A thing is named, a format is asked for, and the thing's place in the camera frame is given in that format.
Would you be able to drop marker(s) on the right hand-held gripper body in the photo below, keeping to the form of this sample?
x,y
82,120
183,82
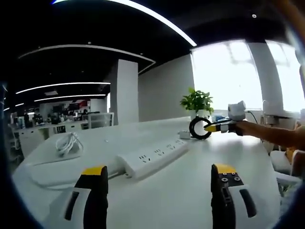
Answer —
x,y
236,111

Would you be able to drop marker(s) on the row of white office desks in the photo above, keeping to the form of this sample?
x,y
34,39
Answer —
x,y
47,133

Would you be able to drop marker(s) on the straight ceiling light strip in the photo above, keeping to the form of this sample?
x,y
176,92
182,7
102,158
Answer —
x,y
62,84
71,97

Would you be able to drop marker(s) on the round ceiling sensor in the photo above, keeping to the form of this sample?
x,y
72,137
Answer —
x,y
254,16

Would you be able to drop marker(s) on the white power strip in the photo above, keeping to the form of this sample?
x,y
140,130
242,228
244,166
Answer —
x,y
152,159

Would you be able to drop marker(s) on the green potted plant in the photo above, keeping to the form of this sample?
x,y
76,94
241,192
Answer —
x,y
196,100

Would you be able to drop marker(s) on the person's right hand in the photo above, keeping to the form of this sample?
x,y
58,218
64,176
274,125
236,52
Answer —
x,y
246,128

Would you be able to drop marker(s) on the blue storage bin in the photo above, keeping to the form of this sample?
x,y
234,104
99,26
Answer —
x,y
220,118

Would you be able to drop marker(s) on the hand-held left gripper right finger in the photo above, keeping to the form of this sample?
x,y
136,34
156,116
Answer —
x,y
221,207

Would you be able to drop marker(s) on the white charger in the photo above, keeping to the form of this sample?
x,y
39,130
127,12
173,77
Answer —
x,y
185,135

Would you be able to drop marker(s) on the long curved ceiling light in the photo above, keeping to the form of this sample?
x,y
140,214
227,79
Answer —
x,y
155,14

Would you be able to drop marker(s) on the looped ceiling light strip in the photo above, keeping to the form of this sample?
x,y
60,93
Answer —
x,y
95,47

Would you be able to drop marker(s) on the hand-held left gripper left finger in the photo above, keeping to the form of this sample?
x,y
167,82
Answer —
x,y
95,205

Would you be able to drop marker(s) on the white desk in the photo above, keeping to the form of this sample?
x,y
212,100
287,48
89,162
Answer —
x,y
166,190

